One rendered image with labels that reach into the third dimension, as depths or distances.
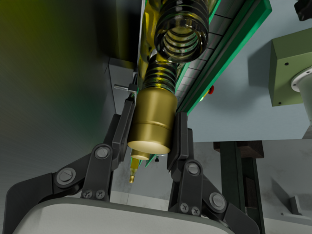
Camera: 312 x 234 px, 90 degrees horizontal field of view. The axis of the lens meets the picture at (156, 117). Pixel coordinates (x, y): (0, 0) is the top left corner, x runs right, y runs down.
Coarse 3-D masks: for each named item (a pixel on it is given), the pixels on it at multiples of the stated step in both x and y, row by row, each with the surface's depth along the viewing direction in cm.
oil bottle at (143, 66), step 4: (140, 56) 20; (140, 60) 20; (140, 64) 20; (144, 64) 19; (140, 68) 20; (144, 68) 19; (140, 72) 20; (144, 72) 19; (180, 72) 20; (140, 76) 20; (144, 76) 19; (140, 80) 20; (176, 80) 20; (140, 84) 21; (140, 88) 22
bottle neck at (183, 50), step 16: (176, 0) 8; (192, 0) 8; (160, 16) 9; (176, 16) 7; (192, 16) 7; (208, 16) 9; (160, 32) 8; (176, 32) 10; (192, 32) 10; (208, 32) 8; (160, 48) 9; (176, 48) 10; (192, 48) 9
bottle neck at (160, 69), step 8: (152, 56) 15; (160, 56) 14; (152, 64) 14; (160, 64) 13; (168, 64) 14; (176, 64) 15; (152, 72) 13; (160, 72) 13; (168, 72) 13; (176, 72) 14; (144, 80) 14; (152, 80) 13; (160, 80) 13; (168, 80) 13; (144, 88) 13; (168, 88) 13
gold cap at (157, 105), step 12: (144, 96) 12; (156, 96) 12; (168, 96) 12; (144, 108) 11; (156, 108) 11; (168, 108) 12; (132, 120) 12; (144, 120) 11; (156, 120) 11; (168, 120) 11; (132, 132) 11; (144, 132) 10; (156, 132) 11; (168, 132) 11; (132, 144) 11; (144, 144) 11; (156, 144) 10; (168, 144) 11
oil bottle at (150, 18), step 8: (144, 16) 14; (152, 16) 14; (144, 24) 14; (152, 24) 14; (144, 32) 15; (152, 32) 14; (144, 40) 15; (152, 40) 14; (144, 48) 16; (152, 48) 15; (144, 56) 16; (184, 64) 17
